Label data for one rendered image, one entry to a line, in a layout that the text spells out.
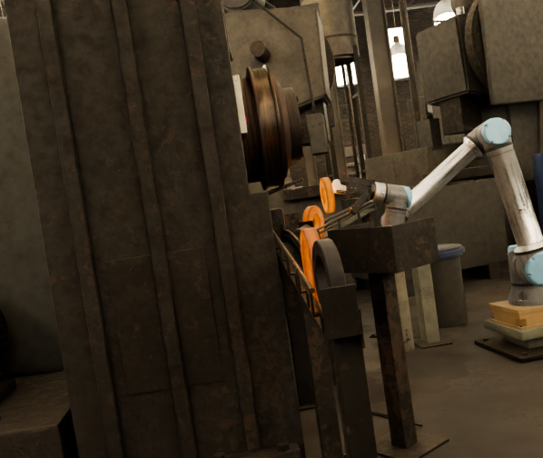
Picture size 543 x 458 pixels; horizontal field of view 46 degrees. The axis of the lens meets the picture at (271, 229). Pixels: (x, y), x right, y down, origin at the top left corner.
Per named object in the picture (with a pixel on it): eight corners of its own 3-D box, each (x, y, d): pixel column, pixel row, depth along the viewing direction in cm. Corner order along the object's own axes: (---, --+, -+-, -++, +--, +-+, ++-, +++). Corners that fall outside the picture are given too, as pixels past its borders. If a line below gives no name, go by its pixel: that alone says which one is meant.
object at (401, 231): (424, 469, 186) (390, 225, 182) (358, 450, 207) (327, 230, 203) (464, 444, 199) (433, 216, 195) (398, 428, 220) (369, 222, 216)
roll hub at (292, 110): (292, 159, 232) (281, 82, 231) (285, 164, 260) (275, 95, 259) (308, 157, 233) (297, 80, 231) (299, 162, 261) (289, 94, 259)
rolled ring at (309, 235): (323, 308, 163) (310, 311, 163) (310, 241, 169) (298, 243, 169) (330, 290, 146) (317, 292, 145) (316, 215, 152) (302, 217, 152)
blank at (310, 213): (311, 246, 295) (318, 245, 293) (299, 222, 286) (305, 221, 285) (321, 223, 305) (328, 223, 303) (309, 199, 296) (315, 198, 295)
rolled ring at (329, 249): (321, 231, 147) (308, 233, 146) (342, 246, 129) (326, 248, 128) (330, 307, 150) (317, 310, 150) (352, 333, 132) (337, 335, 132)
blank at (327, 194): (324, 179, 267) (331, 177, 267) (317, 176, 282) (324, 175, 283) (329, 214, 269) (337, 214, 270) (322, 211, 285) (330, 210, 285)
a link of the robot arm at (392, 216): (400, 235, 286) (405, 208, 285) (403, 237, 274) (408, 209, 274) (380, 233, 287) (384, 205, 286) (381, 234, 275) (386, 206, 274)
